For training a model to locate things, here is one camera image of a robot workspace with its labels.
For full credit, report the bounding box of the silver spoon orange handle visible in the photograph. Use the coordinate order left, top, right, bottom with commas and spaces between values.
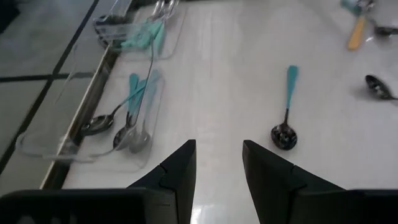
347, 0, 377, 52

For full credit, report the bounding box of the clear plastic bin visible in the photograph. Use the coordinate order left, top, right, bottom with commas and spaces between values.
15, 42, 167, 174
92, 0, 189, 62

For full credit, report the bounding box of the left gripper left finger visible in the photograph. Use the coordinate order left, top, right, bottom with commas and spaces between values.
0, 139, 198, 224

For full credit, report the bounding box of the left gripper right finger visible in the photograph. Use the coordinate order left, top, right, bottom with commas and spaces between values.
242, 139, 398, 224

